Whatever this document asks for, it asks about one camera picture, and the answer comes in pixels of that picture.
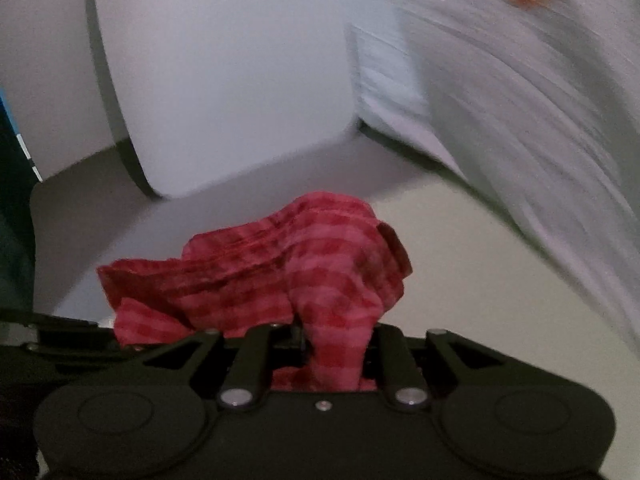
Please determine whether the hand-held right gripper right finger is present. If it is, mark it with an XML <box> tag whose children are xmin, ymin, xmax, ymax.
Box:
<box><xmin>375</xmin><ymin>326</ymin><xmax>506</xmax><ymax>407</ymax></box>

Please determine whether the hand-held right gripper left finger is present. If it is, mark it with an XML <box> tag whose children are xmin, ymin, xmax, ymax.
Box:
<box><xmin>145</xmin><ymin>326</ymin><xmax>275</xmax><ymax>407</ymax></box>

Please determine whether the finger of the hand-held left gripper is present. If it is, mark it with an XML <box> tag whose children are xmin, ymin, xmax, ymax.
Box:
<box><xmin>0</xmin><ymin>310</ymin><xmax>146</xmax><ymax>362</ymax></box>

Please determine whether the red checked shirt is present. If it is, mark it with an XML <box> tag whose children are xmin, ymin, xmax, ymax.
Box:
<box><xmin>96</xmin><ymin>191</ymin><xmax>413</xmax><ymax>393</ymax></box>

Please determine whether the dark object with blue edge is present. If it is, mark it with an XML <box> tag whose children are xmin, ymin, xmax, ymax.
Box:
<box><xmin>0</xmin><ymin>87</ymin><xmax>45</xmax><ymax>321</ymax></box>

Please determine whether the carrot printed light blanket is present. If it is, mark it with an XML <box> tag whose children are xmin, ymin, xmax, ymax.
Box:
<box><xmin>342</xmin><ymin>0</ymin><xmax>640</xmax><ymax>356</ymax></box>

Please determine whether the white rounded board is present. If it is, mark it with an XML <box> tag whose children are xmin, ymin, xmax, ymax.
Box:
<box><xmin>84</xmin><ymin>0</ymin><xmax>362</xmax><ymax>199</ymax></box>

